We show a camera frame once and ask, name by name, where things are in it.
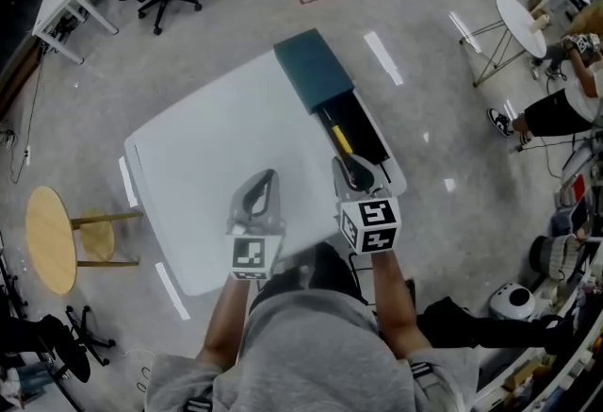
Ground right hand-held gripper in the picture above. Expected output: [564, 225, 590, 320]
[331, 154, 402, 256]

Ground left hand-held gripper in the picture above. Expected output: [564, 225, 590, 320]
[225, 168, 287, 282]

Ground yellow-handled screwdriver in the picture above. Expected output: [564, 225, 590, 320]
[323, 111, 360, 176]

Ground dark teal drawer container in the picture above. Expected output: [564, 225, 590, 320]
[273, 27, 393, 167]

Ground person's right forearm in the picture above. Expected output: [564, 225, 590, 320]
[369, 251, 435, 362]

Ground person's left forearm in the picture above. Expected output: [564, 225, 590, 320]
[194, 275, 252, 372]

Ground person's black trousers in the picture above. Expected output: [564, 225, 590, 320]
[249, 241, 378, 308]

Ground person's grey shirt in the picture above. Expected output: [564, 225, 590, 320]
[144, 288, 481, 412]

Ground round wooden stool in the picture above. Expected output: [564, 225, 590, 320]
[69, 208, 145, 268]

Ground black bag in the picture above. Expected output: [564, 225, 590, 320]
[416, 295, 569, 355]

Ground white rounded helmet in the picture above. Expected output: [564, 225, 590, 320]
[488, 284, 539, 322]

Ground round wooden table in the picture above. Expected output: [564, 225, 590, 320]
[24, 185, 79, 296]

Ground grey knit hat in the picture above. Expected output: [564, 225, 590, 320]
[529, 233, 579, 282]

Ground white round side table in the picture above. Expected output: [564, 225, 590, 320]
[458, 0, 548, 89]

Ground black swivel chair base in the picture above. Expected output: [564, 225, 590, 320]
[0, 304, 117, 384]

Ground white cluttered workbench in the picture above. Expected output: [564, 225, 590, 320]
[470, 126, 603, 412]

